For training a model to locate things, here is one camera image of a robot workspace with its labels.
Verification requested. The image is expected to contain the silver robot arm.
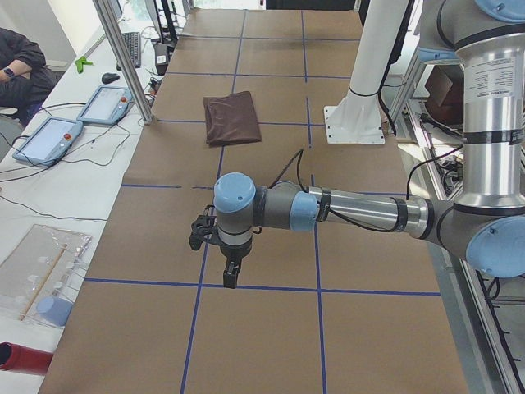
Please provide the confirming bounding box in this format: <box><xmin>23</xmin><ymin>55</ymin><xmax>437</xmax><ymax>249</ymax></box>
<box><xmin>210</xmin><ymin>1</ymin><xmax>524</xmax><ymax>288</ymax></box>

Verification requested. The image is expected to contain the red cylinder tube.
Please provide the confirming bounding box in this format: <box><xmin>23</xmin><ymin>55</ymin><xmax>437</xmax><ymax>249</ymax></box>
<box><xmin>1</xmin><ymin>342</ymin><xmax>53</xmax><ymax>376</ymax></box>

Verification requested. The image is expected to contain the far blue teach pendant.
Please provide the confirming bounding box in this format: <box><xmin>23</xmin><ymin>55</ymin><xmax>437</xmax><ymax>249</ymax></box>
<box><xmin>77</xmin><ymin>85</ymin><xmax>132</xmax><ymax>126</ymax></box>

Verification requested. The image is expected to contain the black computer mouse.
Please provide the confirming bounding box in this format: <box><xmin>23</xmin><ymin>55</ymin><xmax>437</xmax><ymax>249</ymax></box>
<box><xmin>101</xmin><ymin>72</ymin><xmax>120</xmax><ymax>85</ymax></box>

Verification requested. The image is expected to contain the green plastic clip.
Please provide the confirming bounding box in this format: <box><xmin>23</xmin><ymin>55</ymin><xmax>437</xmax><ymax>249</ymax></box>
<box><xmin>75</xmin><ymin>56</ymin><xmax>93</xmax><ymax>74</ymax></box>

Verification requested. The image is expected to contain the light blue plastic cup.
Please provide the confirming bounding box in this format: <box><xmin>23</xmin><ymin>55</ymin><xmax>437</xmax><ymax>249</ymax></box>
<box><xmin>36</xmin><ymin>296</ymin><xmax>73</xmax><ymax>327</ymax></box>

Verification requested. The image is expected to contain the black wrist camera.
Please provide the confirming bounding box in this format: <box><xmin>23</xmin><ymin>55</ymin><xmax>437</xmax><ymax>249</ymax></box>
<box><xmin>189</xmin><ymin>214</ymin><xmax>220</xmax><ymax>251</ymax></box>

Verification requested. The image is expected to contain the black keyboard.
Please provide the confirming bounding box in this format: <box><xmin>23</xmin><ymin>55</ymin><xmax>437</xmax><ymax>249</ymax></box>
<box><xmin>121</xmin><ymin>32</ymin><xmax>142</xmax><ymax>68</ymax></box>

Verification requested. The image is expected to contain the grey aluminium post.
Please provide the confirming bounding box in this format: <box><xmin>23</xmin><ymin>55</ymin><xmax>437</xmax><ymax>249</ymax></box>
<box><xmin>93</xmin><ymin>0</ymin><xmax>153</xmax><ymax>125</ymax></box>

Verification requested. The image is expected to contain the wooden stick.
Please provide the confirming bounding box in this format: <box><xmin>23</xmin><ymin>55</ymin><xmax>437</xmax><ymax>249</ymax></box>
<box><xmin>19</xmin><ymin>244</ymin><xmax>67</xmax><ymax>321</ymax></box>

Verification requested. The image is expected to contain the dark brown t-shirt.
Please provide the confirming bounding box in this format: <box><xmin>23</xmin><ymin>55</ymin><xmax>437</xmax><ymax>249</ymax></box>
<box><xmin>203</xmin><ymin>91</ymin><xmax>262</xmax><ymax>146</ymax></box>

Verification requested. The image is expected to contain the seated person dark jacket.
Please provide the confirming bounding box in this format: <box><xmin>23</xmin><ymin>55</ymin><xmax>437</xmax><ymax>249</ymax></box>
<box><xmin>1</xmin><ymin>28</ymin><xmax>59</xmax><ymax>126</ymax></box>

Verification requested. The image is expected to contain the blue teach pendant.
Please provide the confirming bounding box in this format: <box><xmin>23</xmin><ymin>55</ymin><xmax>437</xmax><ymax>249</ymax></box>
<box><xmin>77</xmin><ymin>85</ymin><xmax>132</xmax><ymax>126</ymax></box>
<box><xmin>12</xmin><ymin>117</ymin><xmax>84</xmax><ymax>167</ymax></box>

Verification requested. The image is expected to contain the clear plastic bag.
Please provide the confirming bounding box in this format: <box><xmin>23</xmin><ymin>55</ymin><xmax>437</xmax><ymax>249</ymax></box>
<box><xmin>1</xmin><ymin>225</ymin><xmax>92</xmax><ymax>327</ymax></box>

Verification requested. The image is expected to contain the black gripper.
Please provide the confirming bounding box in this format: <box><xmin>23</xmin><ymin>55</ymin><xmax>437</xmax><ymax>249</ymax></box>
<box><xmin>220</xmin><ymin>241</ymin><xmax>253</xmax><ymax>289</ymax></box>

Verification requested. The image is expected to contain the near blue teach pendant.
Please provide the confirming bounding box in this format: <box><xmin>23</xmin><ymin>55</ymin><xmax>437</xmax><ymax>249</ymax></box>
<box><xmin>12</xmin><ymin>117</ymin><xmax>84</xmax><ymax>167</ymax></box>

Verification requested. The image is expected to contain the aluminium frame rack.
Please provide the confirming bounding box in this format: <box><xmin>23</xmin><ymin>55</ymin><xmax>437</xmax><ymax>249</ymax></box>
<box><xmin>390</xmin><ymin>55</ymin><xmax>524</xmax><ymax>393</ymax></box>

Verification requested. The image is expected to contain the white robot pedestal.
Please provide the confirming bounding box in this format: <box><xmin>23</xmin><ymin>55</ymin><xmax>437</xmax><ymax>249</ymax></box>
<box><xmin>324</xmin><ymin>0</ymin><xmax>413</xmax><ymax>144</ymax></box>

